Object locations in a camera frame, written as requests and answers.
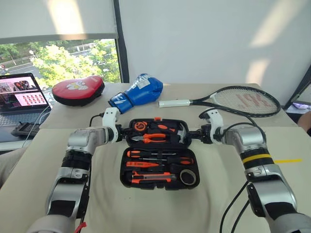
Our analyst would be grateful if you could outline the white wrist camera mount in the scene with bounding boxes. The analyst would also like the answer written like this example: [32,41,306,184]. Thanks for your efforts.
[203,108,224,145]
[102,108,121,133]

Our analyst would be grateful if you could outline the dark window frame post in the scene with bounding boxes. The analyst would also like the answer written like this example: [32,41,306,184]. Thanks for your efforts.
[113,0,131,83]

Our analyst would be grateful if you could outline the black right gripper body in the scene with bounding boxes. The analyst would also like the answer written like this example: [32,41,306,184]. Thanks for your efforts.
[200,124,213,145]

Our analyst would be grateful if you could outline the yellow tape strip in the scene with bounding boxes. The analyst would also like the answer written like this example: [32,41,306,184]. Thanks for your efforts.
[274,159,303,164]

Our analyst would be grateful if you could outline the orange black utility knife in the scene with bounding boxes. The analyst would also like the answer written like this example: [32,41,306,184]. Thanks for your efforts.
[131,171,177,184]

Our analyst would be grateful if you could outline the blue boxing glove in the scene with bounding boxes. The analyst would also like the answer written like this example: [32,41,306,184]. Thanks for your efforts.
[108,72,163,114]

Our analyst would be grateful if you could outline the beige upholstered seat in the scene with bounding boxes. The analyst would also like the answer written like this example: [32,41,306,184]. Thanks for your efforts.
[0,147,27,190]

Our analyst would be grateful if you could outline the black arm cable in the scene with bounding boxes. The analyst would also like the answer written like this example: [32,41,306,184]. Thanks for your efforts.
[198,108,267,233]
[88,112,105,128]

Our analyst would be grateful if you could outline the purple cloth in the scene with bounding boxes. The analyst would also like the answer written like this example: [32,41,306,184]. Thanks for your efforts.
[291,101,311,109]

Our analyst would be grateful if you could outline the grey tape roll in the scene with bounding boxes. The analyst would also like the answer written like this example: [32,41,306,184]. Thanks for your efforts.
[179,169,197,186]

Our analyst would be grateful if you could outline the steel claw hammer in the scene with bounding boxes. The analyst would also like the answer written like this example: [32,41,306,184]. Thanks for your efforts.
[174,125,189,144]

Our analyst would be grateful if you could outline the red punch pad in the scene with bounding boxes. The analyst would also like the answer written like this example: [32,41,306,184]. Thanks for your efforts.
[52,75,105,107]

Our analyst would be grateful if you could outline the orange test pen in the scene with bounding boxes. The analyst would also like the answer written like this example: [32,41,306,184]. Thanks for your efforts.
[125,161,161,167]

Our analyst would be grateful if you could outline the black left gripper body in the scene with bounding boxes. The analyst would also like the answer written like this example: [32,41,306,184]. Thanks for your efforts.
[116,124,127,142]

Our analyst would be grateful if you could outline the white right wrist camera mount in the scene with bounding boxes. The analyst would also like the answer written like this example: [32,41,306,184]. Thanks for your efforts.
[203,108,224,145]

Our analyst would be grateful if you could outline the black handheld controller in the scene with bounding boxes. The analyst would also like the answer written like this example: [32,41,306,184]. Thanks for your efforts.
[11,122,41,136]

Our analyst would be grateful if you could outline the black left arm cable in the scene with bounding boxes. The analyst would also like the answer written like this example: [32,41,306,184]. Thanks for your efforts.
[88,112,105,128]

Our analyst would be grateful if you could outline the black tennis racket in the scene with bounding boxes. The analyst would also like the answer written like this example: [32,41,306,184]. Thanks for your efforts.
[158,85,281,118]

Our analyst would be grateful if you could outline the orange handled pliers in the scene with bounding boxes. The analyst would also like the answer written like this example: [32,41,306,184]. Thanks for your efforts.
[132,133,168,144]

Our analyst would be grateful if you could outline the black metal stand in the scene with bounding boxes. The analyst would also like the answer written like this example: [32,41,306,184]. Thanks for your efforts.
[283,75,311,110]

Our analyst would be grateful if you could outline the black plastic tool case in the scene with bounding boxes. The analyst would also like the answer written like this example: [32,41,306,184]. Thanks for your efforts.
[119,117,201,191]

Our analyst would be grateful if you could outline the dark side table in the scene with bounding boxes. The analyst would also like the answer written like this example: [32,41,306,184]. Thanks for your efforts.
[286,106,311,127]

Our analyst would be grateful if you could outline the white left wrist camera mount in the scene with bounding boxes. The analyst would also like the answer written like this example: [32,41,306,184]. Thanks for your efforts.
[102,108,121,133]

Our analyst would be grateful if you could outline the orange black tape measure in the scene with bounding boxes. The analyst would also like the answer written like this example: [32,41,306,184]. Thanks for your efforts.
[133,120,148,132]

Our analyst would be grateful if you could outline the black orange stubby tool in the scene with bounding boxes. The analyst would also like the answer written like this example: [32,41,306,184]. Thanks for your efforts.
[149,122,177,133]

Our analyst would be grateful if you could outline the white roller blind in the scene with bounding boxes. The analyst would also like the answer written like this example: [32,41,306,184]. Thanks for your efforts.
[0,0,119,45]

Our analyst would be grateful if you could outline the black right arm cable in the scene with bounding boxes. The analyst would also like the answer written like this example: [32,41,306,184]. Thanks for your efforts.
[198,108,267,233]

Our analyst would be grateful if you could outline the red strap tag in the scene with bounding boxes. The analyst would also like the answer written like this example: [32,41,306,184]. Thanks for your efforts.
[74,221,87,233]

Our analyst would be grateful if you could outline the grey open laptop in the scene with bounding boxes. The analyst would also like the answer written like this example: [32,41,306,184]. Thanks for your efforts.
[0,72,52,129]

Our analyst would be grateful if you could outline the orange black screwdriver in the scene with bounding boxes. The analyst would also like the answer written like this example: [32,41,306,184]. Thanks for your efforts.
[139,156,194,166]
[126,150,177,157]

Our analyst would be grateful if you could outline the white charging cable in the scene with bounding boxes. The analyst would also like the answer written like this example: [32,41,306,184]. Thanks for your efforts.
[23,105,52,148]

